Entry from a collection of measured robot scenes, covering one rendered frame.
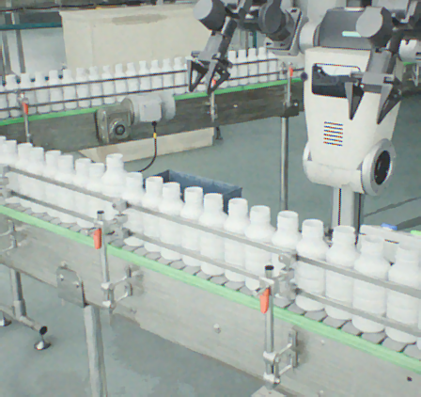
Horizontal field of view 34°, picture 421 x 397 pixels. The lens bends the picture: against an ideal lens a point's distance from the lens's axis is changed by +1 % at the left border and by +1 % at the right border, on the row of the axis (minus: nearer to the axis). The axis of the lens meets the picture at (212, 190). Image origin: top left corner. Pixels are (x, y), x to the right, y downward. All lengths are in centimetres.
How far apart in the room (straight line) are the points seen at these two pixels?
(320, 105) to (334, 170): 18
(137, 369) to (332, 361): 177
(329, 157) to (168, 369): 138
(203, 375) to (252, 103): 137
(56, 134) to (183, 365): 112
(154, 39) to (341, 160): 394
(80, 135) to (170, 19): 282
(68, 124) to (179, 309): 168
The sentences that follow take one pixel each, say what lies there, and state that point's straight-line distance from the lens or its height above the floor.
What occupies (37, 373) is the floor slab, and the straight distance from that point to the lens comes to 303.
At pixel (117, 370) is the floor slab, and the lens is 297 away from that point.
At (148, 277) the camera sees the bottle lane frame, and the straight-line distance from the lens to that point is 152.
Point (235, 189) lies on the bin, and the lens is 207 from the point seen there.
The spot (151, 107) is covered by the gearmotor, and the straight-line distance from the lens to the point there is 298.
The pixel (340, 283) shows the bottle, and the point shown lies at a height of 108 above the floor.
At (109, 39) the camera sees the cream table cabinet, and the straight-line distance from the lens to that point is 552.
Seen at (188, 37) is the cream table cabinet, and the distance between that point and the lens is 583.
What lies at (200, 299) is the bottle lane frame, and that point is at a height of 95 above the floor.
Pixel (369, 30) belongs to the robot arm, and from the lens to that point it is 148.
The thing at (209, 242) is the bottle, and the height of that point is 108.
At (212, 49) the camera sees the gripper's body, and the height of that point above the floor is 140.
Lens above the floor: 163
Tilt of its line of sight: 19 degrees down
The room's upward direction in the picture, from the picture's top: 2 degrees counter-clockwise
